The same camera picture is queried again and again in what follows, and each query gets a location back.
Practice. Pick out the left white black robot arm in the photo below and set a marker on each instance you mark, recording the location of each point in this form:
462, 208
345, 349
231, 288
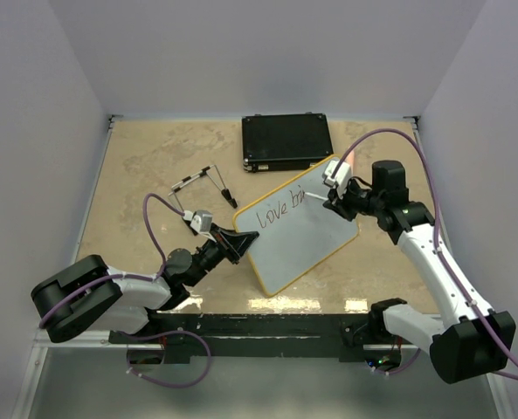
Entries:
91, 295

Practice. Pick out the pink microphone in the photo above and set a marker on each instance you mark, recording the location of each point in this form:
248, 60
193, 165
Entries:
350, 159

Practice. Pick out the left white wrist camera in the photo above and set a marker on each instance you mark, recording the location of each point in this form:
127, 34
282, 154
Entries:
199, 221

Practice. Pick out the red white marker pen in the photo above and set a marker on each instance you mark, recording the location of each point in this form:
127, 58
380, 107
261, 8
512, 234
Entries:
316, 196

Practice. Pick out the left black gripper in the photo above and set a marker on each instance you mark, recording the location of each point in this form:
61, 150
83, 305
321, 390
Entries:
233, 244

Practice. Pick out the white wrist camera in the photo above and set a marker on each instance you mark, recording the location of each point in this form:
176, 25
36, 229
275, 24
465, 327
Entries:
337, 175
199, 221

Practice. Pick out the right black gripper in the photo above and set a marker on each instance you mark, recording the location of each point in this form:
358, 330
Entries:
343, 209

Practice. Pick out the aluminium frame rails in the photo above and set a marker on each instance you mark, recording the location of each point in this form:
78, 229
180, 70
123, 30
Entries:
468, 339

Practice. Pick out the yellow framed whiteboard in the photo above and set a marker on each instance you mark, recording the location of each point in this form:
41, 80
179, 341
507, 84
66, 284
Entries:
295, 232

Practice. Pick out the black hard case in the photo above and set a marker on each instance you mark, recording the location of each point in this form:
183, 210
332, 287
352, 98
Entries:
284, 142

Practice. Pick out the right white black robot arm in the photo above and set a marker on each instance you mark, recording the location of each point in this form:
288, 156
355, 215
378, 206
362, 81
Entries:
470, 338

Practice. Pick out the wire whiteboard stand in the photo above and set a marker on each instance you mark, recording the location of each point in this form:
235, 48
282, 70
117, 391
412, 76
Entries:
205, 189

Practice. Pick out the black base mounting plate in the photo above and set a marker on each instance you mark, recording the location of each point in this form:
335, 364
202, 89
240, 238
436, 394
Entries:
345, 337

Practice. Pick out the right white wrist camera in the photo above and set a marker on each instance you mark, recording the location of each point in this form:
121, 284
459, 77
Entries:
337, 175

